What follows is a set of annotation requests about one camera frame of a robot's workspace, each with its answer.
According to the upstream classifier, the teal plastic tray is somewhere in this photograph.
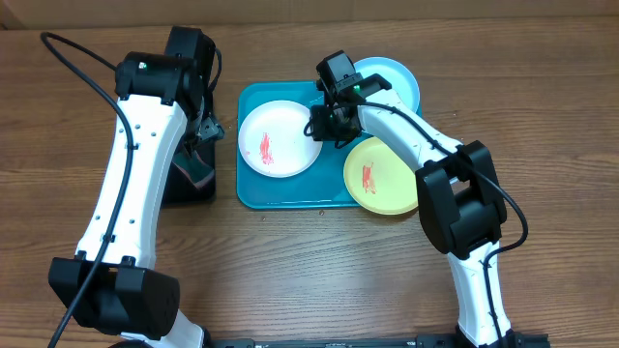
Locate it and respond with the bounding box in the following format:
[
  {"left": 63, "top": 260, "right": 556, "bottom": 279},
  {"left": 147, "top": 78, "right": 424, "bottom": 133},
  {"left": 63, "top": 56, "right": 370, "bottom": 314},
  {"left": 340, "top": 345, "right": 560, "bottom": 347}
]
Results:
[{"left": 237, "top": 81, "right": 369, "bottom": 210}]

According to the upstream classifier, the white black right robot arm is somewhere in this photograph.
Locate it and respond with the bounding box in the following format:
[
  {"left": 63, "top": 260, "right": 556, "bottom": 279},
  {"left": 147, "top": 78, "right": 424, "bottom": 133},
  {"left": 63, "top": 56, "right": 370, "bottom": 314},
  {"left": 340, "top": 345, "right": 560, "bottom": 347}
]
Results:
[{"left": 304, "top": 51, "right": 511, "bottom": 347}]

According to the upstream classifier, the white plate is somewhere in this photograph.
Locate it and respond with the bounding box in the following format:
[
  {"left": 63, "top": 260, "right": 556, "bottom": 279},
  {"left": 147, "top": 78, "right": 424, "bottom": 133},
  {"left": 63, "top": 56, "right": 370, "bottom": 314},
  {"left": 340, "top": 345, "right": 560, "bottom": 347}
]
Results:
[{"left": 238, "top": 101, "right": 323, "bottom": 178}]

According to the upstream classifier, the green pink sponge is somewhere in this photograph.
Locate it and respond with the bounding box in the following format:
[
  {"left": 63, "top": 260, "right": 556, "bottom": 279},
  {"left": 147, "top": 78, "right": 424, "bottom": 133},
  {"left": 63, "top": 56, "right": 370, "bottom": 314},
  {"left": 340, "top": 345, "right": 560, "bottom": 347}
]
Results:
[{"left": 172, "top": 151, "right": 215, "bottom": 189}]

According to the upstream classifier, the black plastic tray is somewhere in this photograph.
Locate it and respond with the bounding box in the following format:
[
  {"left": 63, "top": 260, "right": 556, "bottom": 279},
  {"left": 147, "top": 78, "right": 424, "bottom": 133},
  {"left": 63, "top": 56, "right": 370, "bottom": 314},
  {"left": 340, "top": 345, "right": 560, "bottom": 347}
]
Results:
[{"left": 162, "top": 112, "right": 223, "bottom": 207}]

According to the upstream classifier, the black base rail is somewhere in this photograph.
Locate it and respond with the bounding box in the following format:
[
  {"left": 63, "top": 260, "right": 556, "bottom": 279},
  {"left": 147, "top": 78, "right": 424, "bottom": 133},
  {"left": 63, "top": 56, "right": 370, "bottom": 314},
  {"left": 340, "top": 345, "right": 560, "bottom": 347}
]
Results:
[{"left": 109, "top": 333, "right": 551, "bottom": 348}]

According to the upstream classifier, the yellow plate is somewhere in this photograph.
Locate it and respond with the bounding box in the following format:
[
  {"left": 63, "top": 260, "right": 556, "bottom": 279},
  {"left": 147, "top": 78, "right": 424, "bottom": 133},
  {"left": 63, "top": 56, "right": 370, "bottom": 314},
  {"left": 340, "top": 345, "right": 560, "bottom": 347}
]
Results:
[{"left": 343, "top": 137, "right": 418, "bottom": 216}]

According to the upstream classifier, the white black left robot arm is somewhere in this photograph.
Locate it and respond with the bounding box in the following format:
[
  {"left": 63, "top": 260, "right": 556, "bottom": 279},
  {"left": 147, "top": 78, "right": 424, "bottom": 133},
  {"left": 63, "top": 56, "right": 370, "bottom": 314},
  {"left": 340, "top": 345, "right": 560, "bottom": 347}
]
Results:
[{"left": 48, "top": 26, "right": 223, "bottom": 347}]

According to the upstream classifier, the light blue plate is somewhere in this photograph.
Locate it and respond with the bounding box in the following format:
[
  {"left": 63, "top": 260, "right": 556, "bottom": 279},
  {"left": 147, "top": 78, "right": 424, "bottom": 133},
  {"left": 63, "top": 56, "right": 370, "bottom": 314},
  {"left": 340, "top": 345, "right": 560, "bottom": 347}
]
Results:
[{"left": 354, "top": 57, "right": 421, "bottom": 115}]

